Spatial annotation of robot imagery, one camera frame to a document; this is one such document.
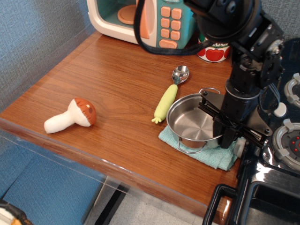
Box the toy microwave oven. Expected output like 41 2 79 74
87 0 196 49

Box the plush mushroom toy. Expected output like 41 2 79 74
44 97 97 134

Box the orange object bottom corner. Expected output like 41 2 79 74
0 199 33 225

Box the light blue cloth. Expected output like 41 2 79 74
158 126 243 171

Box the spoon with green handle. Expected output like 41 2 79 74
151 66 189 124

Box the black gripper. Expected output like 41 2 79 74
199 92 272 149

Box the black toy stove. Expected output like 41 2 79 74
203 38 300 225

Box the grey stove knob lower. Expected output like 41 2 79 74
233 138 246 158

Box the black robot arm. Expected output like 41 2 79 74
185 0 284 148

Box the tomato can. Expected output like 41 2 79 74
197 43 230 62

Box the small stainless steel pot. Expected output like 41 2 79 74
166 88 222 154

